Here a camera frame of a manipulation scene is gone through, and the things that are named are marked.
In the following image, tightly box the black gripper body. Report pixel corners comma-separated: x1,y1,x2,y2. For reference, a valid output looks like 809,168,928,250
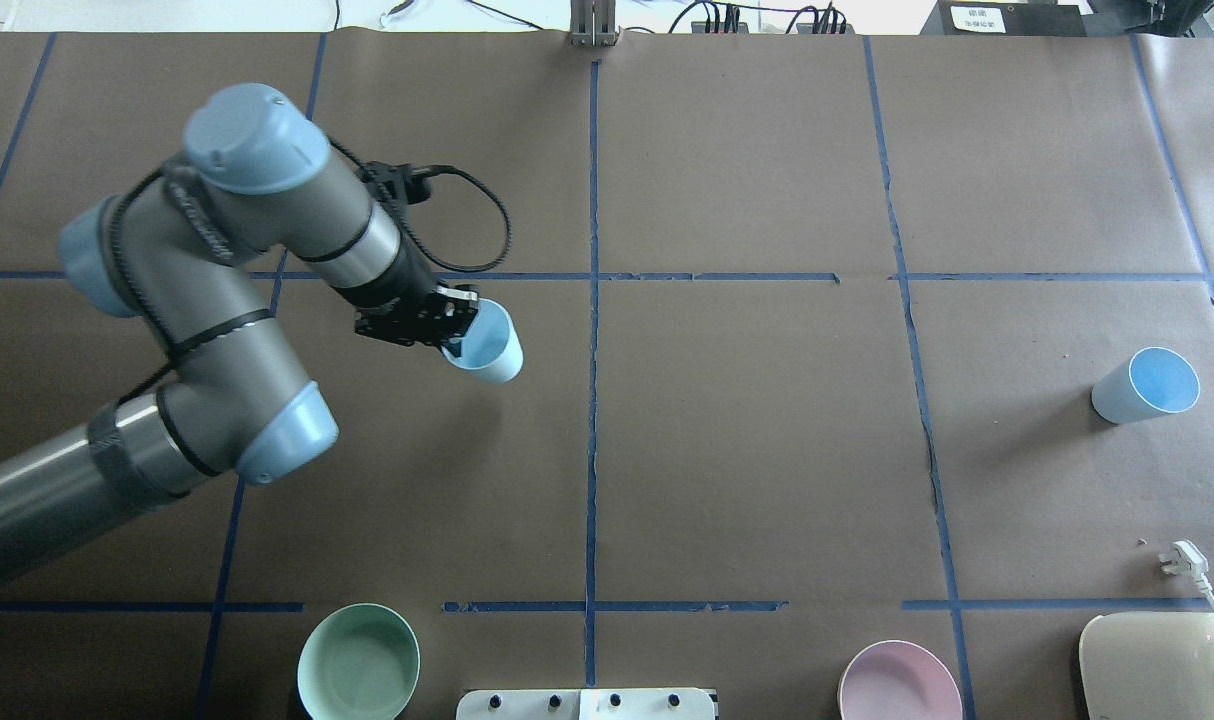
354,283,482,348

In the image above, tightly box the light blue cup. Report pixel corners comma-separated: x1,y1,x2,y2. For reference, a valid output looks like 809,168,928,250
443,299,524,384
1090,346,1202,425

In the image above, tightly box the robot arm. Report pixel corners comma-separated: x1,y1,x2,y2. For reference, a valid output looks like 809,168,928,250
0,83,482,584

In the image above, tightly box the green bowl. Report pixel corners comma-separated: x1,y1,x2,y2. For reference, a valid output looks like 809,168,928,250
296,603,421,719

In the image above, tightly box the pink bowl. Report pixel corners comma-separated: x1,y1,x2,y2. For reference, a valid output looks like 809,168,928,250
836,639,965,719

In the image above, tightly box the black power box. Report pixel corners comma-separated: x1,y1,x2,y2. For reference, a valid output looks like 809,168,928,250
919,1,1087,36

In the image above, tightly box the cream toaster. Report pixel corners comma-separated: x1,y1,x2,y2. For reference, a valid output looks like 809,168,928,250
1077,611,1214,719

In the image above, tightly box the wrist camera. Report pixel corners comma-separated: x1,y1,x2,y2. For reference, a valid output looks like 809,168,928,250
356,161,435,206

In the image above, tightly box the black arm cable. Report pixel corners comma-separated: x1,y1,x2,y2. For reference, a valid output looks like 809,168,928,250
107,151,514,401

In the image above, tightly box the aluminium frame post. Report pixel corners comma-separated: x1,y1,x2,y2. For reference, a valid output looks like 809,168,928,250
569,0,620,47

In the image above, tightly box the white toaster plug cable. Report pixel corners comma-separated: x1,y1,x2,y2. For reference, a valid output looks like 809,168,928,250
1159,540,1214,613

